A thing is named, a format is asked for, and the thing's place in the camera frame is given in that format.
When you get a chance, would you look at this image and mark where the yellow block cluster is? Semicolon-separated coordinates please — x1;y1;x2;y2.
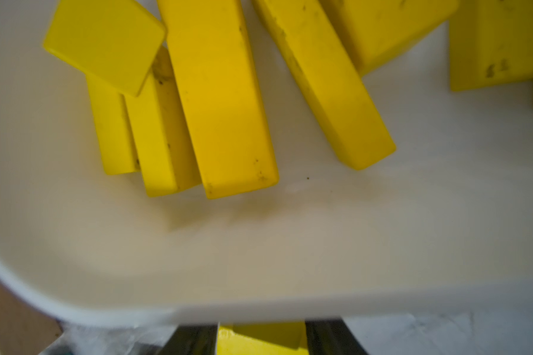
216;321;309;355

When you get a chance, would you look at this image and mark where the white plastic bin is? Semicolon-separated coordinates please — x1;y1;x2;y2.
0;1;533;327

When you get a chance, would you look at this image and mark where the long yellow block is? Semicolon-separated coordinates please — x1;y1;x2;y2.
86;75;140;175
253;1;396;170

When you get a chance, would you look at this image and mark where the natural wood block centre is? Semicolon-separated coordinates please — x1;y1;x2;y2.
0;282;63;354

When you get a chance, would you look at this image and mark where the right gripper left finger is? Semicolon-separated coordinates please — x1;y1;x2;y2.
156;325;218;355

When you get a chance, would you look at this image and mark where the yellow slanted block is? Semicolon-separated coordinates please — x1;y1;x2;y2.
157;1;279;199

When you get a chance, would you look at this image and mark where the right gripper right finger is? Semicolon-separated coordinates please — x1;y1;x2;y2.
305;319;369;355

